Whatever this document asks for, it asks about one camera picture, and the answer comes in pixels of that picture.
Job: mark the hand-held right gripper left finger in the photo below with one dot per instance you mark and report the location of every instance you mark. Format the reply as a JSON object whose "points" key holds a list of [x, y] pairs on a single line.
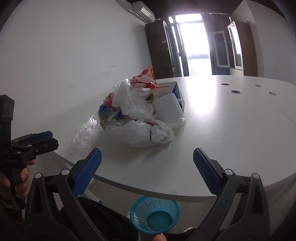
{"points": [[89, 171]]}

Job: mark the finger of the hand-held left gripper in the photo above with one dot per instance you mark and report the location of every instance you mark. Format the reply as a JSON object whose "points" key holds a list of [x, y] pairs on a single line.
{"points": [[46, 144], [42, 134]]}

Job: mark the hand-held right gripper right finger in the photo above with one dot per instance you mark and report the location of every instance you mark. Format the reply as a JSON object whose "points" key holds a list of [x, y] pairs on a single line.
{"points": [[207, 173]]}

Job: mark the clear plastic bag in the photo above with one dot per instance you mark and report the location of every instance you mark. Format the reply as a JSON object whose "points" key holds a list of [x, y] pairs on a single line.
{"points": [[136, 132], [129, 102]]}

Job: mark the blue tissue pack wrapper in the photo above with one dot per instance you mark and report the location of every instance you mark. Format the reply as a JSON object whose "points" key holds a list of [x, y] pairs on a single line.
{"points": [[103, 109]]}

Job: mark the blue plastic mesh basket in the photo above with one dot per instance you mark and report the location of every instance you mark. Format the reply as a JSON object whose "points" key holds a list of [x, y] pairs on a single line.
{"points": [[159, 221]]}

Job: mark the white cardboard box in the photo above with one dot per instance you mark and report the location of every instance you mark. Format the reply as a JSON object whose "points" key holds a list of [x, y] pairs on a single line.
{"points": [[165, 87]]}

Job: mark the red and white plastic bag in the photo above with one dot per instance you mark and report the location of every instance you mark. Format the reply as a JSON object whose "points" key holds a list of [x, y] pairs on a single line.
{"points": [[145, 76]]}

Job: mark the person's left hand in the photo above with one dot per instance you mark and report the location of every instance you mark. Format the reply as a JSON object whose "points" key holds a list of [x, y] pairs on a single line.
{"points": [[23, 179]]}

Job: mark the person's right hand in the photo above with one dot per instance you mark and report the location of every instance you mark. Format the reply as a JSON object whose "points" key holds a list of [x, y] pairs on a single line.
{"points": [[159, 238]]}

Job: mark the crumpled clear plastic wrap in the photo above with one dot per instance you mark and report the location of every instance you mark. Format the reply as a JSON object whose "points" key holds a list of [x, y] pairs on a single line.
{"points": [[84, 132]]}

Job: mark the person's right leg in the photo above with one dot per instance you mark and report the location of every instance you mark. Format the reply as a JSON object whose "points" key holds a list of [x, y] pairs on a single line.
{"points": [[178, 237]]}

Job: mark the white square box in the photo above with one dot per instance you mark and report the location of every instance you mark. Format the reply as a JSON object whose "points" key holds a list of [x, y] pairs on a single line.
{"points": [[168, 107]]}

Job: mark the glass balcony door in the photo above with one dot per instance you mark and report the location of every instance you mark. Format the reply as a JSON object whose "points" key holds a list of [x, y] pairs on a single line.
{"points": [[183, 60]]}

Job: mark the dark wooden cabinet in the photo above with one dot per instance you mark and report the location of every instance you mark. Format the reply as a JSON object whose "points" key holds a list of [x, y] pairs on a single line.
{"points": [[159, 51]]}

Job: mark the wooden cabinet with glass doors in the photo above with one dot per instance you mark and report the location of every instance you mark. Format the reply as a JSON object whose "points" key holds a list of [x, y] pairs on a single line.
{"points": [[248, 46]]}

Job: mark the white air conditioner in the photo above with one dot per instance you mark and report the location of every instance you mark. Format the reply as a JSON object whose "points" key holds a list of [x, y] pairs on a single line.
{"points": [[143, 9]]}

